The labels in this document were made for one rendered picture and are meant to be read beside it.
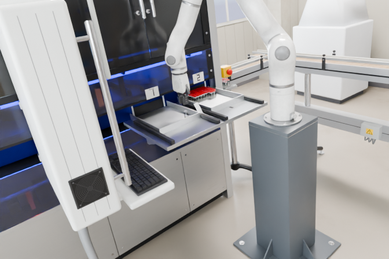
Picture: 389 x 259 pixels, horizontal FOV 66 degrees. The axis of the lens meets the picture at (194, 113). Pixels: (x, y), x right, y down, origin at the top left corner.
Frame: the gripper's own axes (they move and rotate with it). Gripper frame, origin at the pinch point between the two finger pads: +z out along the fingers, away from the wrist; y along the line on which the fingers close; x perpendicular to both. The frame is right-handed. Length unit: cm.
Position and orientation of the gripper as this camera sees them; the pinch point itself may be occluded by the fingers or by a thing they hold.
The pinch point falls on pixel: (183, 100)
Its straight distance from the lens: 162.3
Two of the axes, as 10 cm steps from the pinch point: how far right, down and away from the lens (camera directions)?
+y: 6.0, 2.2, -7.7
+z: 1.3, 9.2, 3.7
